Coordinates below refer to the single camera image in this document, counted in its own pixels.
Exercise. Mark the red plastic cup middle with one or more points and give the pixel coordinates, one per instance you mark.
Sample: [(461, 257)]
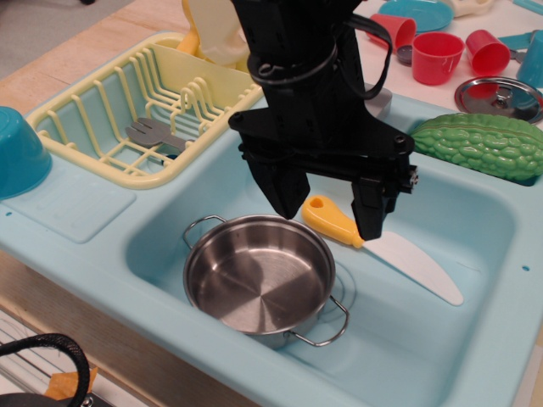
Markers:
[(435, 56)]

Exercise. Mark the green bitter melon toy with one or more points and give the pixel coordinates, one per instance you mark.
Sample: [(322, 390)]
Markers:
[(498, 146)]

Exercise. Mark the red plastic cup right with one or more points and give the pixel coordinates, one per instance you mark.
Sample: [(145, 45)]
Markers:
[(487, 55)]

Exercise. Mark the steel pot lid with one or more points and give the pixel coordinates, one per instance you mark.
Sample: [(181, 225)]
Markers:
[(501, 96)]

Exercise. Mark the teal plastic bowl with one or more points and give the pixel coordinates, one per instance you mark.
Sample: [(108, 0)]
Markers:
[(25, 163)]

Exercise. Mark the cream plastic toy top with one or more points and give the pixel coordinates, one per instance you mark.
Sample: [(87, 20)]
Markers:
[(463, 8)]

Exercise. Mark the teal plastic cup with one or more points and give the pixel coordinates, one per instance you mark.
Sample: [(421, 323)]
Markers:
[(530, 70)]

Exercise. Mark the cream plastic faucet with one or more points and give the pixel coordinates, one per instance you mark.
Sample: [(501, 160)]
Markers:
[(215, 34)]

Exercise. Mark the red plastic cup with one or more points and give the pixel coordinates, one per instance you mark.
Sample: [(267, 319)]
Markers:
[(402, 30), (435, 56), (487, 55)]

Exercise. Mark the yellow handled toy knife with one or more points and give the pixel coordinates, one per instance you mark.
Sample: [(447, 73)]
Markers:
[(324, 216)]

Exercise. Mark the stainless steel pot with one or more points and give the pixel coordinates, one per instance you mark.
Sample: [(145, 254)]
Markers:
[(266, 277)]

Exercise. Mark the yellow dish drying rack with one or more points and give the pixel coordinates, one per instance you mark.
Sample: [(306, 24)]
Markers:
[(86, 123)]

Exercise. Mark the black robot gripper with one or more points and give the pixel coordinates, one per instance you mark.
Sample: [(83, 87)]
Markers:
[(316, 122)]

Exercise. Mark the orange tape piece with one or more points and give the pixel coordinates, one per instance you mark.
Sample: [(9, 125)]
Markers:
[(62, 386)]

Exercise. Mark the grey toy fork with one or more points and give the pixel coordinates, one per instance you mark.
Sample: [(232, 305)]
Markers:
[(147, 133)]

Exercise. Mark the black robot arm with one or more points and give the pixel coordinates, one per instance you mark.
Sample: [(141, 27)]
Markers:
[(304, 55)]

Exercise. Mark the teal plastic plate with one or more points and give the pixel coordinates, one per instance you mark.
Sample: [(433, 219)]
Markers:
[(428, 15)]

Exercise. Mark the red plastic cup left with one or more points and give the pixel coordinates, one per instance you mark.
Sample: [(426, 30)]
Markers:
[(402, 30)]

